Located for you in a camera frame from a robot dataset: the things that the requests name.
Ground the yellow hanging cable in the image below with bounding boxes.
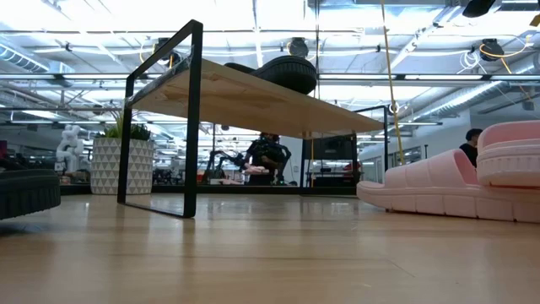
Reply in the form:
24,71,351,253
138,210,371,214
379,0,407,166

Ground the black ceiling cable reel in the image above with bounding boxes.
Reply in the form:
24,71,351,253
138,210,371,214
153,36,182,68
288,36,310,58
479,37,505,62

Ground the white humanoid robot figure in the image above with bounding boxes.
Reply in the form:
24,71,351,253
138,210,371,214
54,123,85,174

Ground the black cabinet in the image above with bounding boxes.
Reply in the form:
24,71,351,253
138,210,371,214
301,133,359,187

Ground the black slide sandal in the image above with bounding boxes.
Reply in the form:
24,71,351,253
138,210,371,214
223,55,318,95
0,169,62,221

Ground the person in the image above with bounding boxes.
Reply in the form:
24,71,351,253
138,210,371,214
243,132,293,187
458,128,484,169

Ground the pink slide sandal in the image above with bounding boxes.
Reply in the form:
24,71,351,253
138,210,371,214
356,148,540,225
476,119,540,189

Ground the plant in white patterned pot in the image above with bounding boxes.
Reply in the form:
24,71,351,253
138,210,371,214
89,110,155,196

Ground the wooden shelf with black frame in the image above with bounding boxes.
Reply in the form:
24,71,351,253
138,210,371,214
116,19,390,220

